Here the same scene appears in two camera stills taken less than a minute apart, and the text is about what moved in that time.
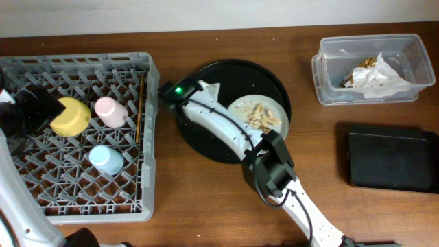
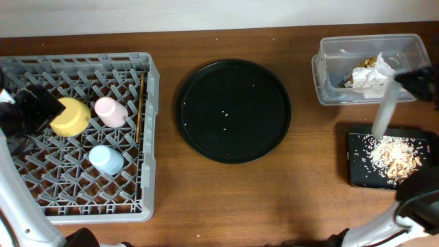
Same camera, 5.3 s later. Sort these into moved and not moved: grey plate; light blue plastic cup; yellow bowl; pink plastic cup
Moved: grey plate
Not moved: yellow bowl; light blue plastic cup; pink plastic cup
